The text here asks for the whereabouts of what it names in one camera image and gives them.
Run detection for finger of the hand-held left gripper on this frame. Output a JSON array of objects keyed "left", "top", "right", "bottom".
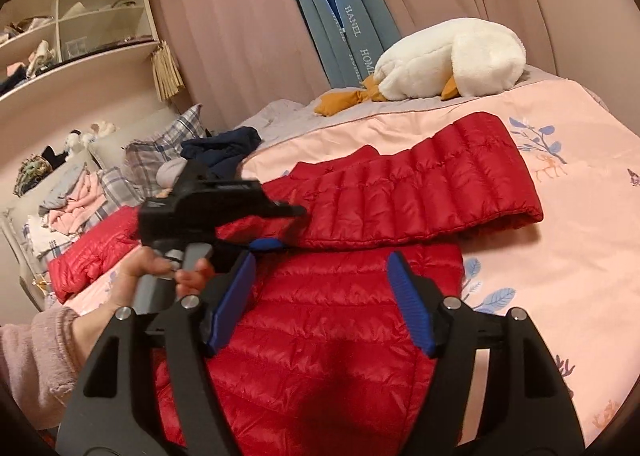
[
  {"left": 215, "top": 237, "right": 282, "bottom": 263},
  {"left": 220, "top": 180, "right": 307, "bottom": 227}
]

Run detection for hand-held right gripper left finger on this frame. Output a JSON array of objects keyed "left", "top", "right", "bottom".
[{"left": 55, "top": 251, "right": 258, "bottom": 456}]

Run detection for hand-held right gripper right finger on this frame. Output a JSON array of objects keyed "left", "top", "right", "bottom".
[{"left": 387, "top": 250, "right": 586, "bottom": 456}]

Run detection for red down jacket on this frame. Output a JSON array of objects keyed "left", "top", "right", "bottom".
[
  {"left": 150, "top": 111, "right": 545, "bottom": 456},
  {"left": 47, "top": 206, "right": 143, "bottom": 304}
]

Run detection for person's left forearm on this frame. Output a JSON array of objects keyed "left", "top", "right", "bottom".
[{"left": 0, "top": 305, "right": 83, "bottom": 431}]

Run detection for pile of pastel clothes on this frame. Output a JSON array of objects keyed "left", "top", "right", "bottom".
[{"left": 25, "top": 170, "right": 128, "bottom": 258}]

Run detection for person's left hand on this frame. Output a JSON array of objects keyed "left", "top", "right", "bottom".
[{"left": 72, "top": 246, "right": 215, "bottom": 362}]

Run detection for grey cloth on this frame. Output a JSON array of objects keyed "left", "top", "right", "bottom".
[{"left": 156, "top": 156, "right": 192, "bottom": 188}]

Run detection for navy blue garment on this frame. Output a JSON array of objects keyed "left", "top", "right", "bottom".
[{"left": 180, "top": 126, "right": 263, "bottom": 182}]

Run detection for small white plush toys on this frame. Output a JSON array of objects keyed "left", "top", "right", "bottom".
[{"left": 64, "top": 120, "right": 119, "bottom": 158}]

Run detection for pink printed duvet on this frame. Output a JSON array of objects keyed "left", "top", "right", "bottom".
[{"left": 62, "top": 64, "right": 640, "bottom": 447}]

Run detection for beige tassel hanging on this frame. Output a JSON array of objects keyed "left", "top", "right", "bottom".
[{"left": 150, "top": 40, "right": 186, "bottom": 101}]

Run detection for camouflage patterned item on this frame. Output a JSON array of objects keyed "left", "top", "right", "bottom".
[{"left": 12, "top": 155, "right": 54, "bottom": 197}]

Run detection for white shelf unit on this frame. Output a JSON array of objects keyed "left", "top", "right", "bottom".
[{"left": 0, "top": 0, "right": 162, "bottom": 104}]

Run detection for pink curtain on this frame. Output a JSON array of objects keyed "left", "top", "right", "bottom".
[{"left": 150, "top": 0, "right": 606, "bottom": 119}]

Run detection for teal pillow with lettering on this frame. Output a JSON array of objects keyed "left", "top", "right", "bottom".
[{"left": 272, "top": 0, "right": 402, "bottom": 88}]

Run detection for white goose plush toy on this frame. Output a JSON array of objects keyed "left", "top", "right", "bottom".
[{"left": 314, "top": 19, "right": 527, "bottom": 117}]

